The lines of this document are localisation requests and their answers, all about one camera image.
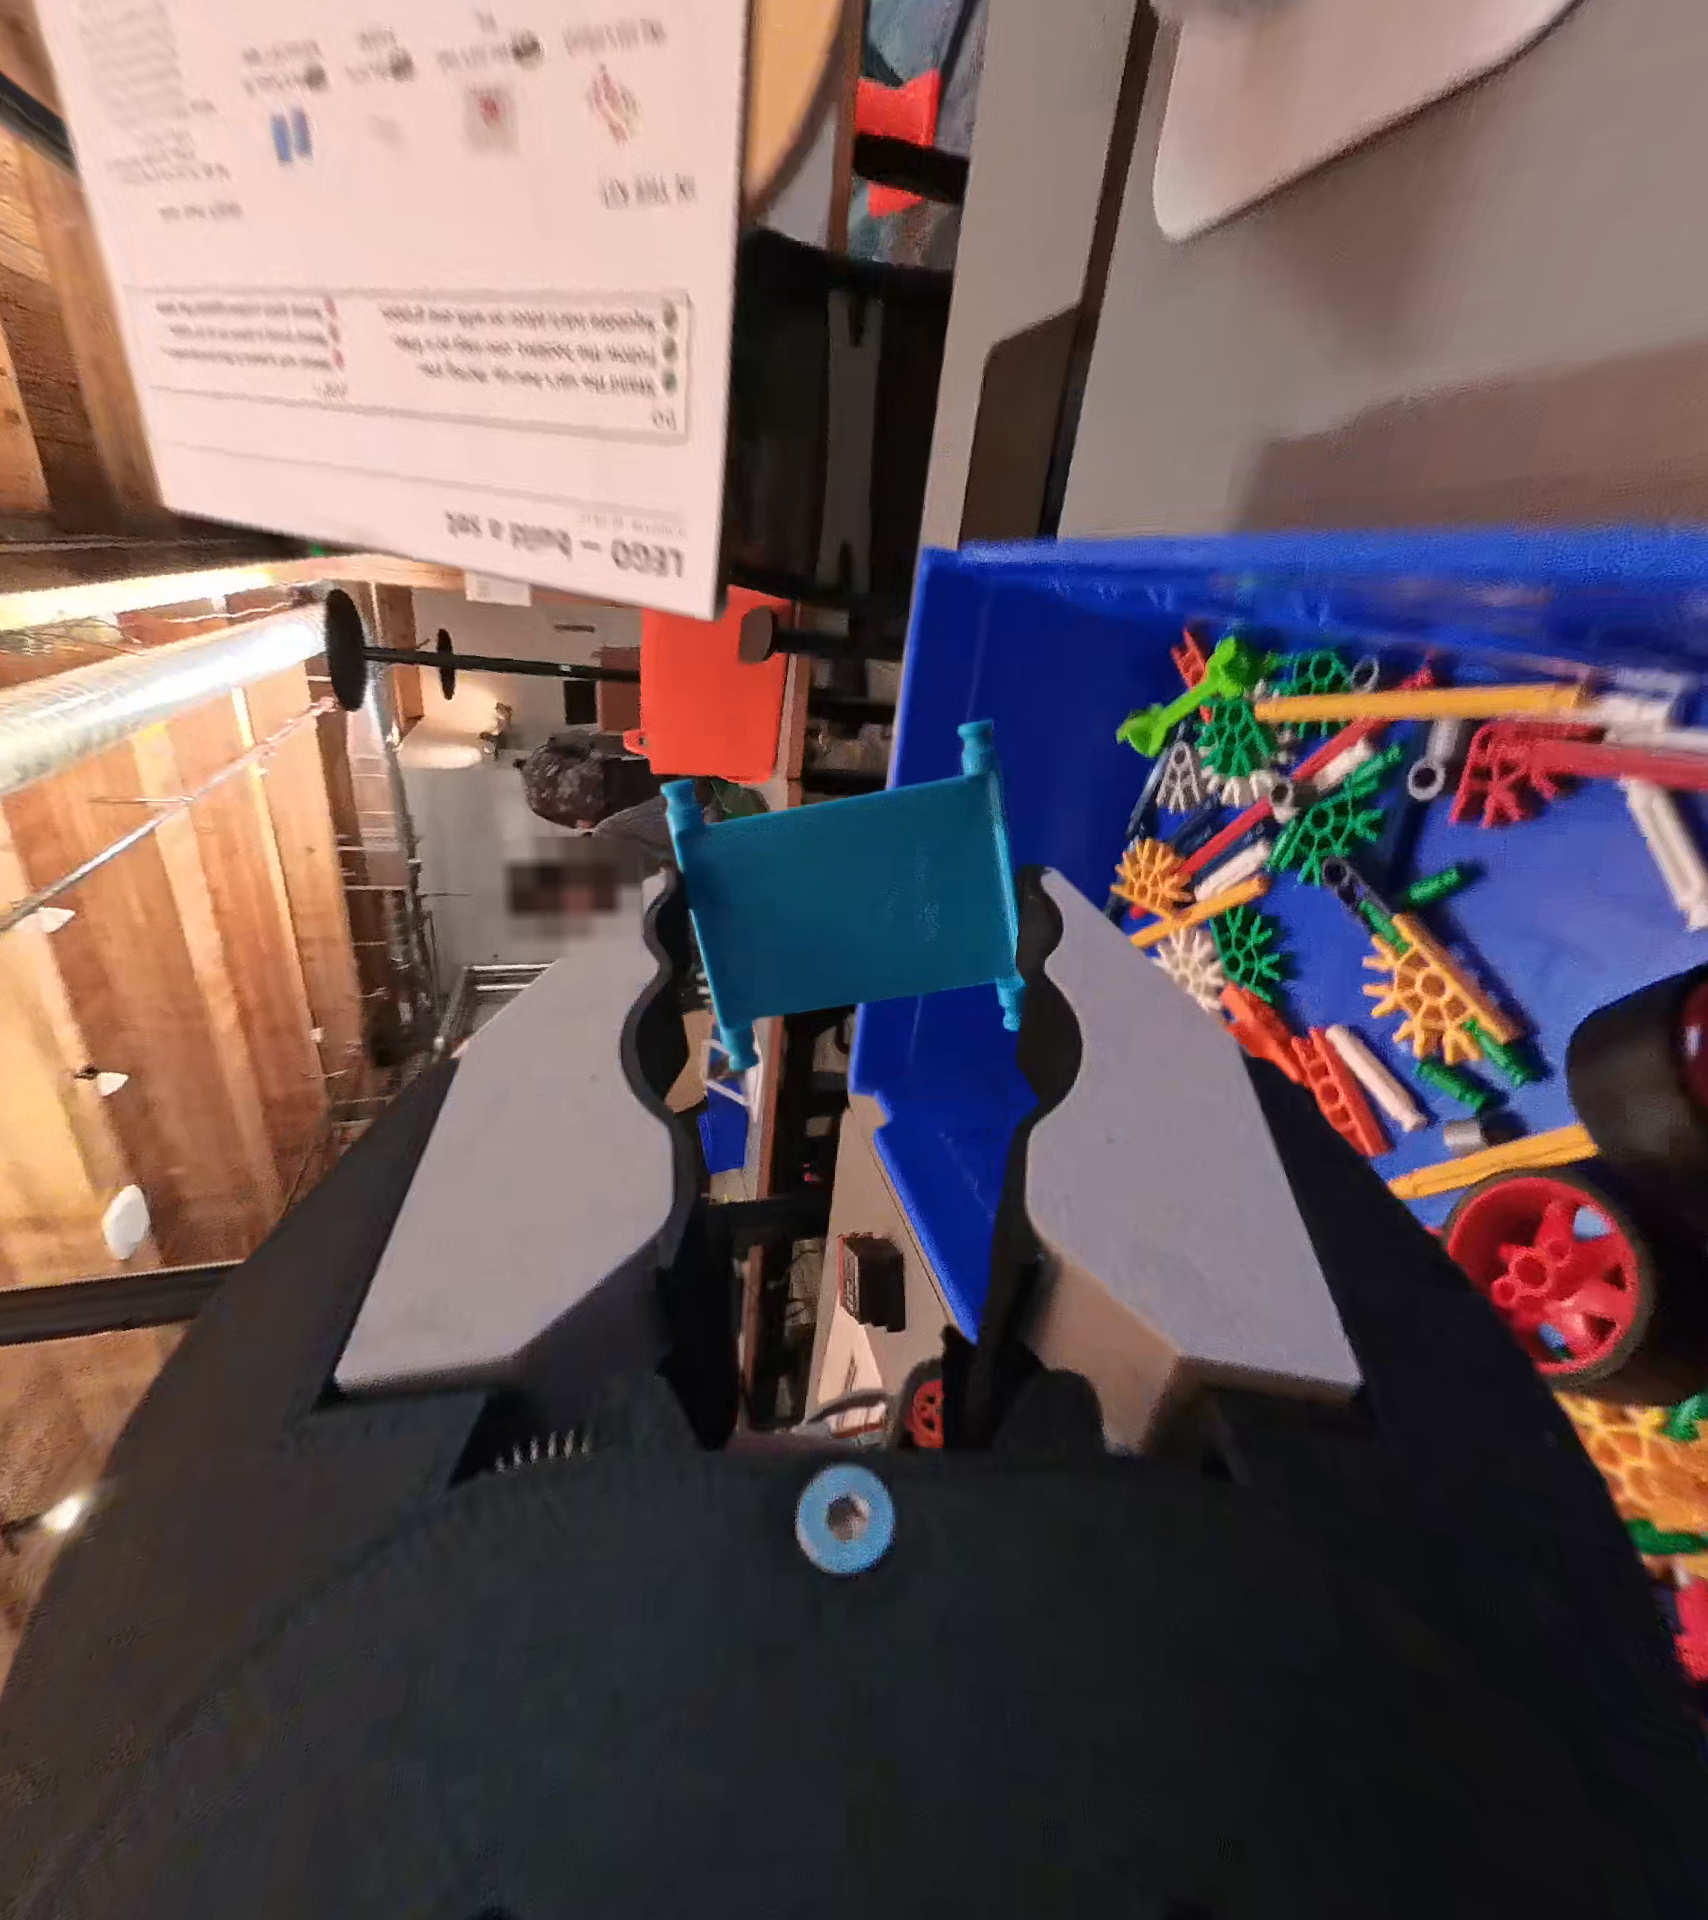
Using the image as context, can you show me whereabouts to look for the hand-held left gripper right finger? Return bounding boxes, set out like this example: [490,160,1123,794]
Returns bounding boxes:
[963,866,1365,1449]

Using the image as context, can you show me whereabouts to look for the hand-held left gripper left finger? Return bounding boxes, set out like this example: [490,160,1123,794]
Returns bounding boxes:
[332,884,741,1449]

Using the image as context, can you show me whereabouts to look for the pile of colourful construction pieces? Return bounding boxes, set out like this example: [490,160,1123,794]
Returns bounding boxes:
[1108,629,1708,1878]

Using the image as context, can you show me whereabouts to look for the teal panel piece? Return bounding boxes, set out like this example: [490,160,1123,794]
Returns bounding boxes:
[658,720,1028,1069]

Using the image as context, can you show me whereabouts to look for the blue plastic bin white tag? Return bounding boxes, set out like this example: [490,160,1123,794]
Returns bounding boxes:
[847,523,1708,1920]

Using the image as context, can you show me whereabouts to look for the black battery box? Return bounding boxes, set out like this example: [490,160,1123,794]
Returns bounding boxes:
[839,1230,908,1329]

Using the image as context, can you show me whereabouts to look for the black toy wheel red hub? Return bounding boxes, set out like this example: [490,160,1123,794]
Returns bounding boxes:
[1562,959,1708,1247]

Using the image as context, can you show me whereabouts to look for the lime green connector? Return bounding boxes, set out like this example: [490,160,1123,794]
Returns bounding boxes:
[1113,635,1268,752]

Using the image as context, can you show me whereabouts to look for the orange chair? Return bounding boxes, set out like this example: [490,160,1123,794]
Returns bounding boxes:
[636,584,796,786]

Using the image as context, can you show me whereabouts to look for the black pleated disc on pole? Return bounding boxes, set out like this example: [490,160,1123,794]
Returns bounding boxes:
[320,588,646,713]

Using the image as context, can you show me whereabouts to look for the printed instruction sheet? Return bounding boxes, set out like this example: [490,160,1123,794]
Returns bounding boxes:
[36,0,759,620]

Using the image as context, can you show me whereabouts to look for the orange traffic cone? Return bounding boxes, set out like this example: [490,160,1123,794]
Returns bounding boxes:
[851,65,946,219]

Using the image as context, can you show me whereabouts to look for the silver ceiling duct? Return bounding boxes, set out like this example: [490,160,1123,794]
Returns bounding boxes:
[0,600,346,841]

